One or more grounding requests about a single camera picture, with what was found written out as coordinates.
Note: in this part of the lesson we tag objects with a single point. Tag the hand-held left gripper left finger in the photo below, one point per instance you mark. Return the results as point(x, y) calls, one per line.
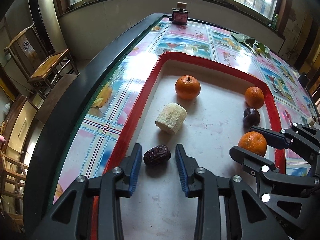
point(135, 170)

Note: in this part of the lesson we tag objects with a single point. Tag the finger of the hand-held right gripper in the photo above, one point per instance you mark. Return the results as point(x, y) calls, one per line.
point(250, 158)
point(275, 140)

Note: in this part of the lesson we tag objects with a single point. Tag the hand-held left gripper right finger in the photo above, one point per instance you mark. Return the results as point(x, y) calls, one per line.
point(181, 172)

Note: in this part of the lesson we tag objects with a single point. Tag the orange mandarin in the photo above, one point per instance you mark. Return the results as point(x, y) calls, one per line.
point(254, 97)
point(187, 87)
point(252, 142)

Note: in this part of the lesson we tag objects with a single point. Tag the dark red date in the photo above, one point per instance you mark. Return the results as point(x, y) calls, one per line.
point(157, 155)

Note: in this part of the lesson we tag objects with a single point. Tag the red rimmed white tray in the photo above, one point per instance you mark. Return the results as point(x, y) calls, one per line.
point(212, 125)

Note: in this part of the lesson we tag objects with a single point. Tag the dark purple plum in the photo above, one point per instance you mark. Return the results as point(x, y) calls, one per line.
point(251, 117)

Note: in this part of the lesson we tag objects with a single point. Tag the green grape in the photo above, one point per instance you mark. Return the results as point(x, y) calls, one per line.
point(311, 123)

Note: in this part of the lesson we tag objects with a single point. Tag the printed plastic tablecloth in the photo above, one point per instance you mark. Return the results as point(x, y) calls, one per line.
point(105, 130)

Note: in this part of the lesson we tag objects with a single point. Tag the loofah sponge piece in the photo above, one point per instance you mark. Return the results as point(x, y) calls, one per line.
point(171, 117)

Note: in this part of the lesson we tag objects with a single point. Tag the black box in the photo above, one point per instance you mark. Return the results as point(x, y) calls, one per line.
point(303, 78)

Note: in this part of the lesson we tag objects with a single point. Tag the small yellow-green fruit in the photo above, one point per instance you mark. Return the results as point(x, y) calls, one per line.
point(258, 51)

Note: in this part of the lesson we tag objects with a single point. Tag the black rimmed table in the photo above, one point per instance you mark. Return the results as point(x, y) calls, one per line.
point(57, 115)

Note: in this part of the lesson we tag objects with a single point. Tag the green leafy twig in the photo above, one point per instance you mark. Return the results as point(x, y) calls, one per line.
point(243, 40)

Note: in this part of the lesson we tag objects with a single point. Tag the green plastic bottle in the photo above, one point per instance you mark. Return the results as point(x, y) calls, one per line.
point(275, 20)

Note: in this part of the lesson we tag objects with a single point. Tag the light wooden chair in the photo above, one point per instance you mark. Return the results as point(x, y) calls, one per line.
point(12, 175)

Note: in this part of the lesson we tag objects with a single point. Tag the wooden cabinet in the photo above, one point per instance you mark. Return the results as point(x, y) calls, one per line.
point(17, 120)

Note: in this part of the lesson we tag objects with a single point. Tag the wooden armchair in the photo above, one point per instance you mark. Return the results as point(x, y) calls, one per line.
point(50, 62)

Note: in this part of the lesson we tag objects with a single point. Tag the small dark red bottle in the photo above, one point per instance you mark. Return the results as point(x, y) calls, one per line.
point(180, 15)

